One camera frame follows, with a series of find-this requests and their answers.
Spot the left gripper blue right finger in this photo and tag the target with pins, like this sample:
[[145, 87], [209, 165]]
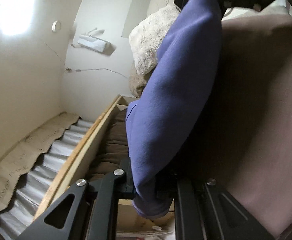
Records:
[[209, 211]]

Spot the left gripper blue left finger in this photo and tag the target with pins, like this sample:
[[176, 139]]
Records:
[[87, 210]]

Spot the purple blue sweatshirt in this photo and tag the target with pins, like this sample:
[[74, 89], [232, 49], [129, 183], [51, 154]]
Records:
[[159, 122]]

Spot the wooden bedside shelf left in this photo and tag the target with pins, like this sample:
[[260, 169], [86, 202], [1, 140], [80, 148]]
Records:
[[129, 223]]

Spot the white blue curtain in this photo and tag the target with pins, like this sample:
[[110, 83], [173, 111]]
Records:
[[32, 186]]

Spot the folded pink garment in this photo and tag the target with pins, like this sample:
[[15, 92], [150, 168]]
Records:
[[248, 118]]

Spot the brown paper curtain valance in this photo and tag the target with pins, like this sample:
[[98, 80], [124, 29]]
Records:
[[22, 156]]

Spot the white fluffy pillow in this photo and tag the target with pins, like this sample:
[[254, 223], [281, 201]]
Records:
[[148, 35]]

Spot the small beige quilted pillow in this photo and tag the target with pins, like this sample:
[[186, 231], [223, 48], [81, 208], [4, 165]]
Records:
[[137, 82]]

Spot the round white wall fixture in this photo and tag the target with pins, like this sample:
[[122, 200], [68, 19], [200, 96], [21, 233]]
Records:
[[56, 26]]

